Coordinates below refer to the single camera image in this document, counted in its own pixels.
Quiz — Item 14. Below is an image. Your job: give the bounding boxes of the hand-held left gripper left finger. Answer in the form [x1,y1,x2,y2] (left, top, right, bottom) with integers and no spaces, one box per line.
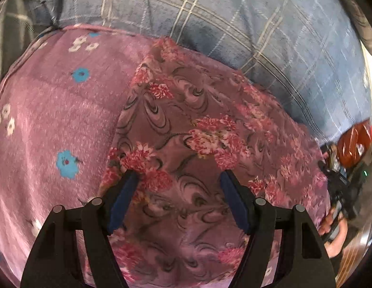
[21,169,140,288]

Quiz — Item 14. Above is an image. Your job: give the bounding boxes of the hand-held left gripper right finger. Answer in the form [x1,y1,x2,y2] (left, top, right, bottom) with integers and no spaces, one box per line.
[220,169,337,288]

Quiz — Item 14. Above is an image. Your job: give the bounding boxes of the pink floral garment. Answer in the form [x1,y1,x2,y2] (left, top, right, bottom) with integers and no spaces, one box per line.
[98,37,332,288]

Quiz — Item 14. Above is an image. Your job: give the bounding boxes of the person's right hand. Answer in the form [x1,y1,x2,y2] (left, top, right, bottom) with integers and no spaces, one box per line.
[319,208,350,258]

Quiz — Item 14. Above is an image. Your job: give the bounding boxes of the red patterned cloth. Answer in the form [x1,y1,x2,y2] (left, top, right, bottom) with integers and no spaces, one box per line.
[336,120,372,167]

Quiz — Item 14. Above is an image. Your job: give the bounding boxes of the purple flowered bed sheet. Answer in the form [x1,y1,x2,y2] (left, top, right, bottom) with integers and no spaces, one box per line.
[0,24,282,288]

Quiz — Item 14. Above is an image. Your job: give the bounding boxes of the grey hanging cloth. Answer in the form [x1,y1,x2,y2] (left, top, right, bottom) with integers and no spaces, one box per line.
[333,0,372,57]

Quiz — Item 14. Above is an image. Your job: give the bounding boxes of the blue plaid quilt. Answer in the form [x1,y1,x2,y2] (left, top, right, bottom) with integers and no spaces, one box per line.
[23,0,372,144]

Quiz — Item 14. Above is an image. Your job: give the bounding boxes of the grey star-print cloth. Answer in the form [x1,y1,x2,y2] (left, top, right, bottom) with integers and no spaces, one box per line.
[0,0,37,81]

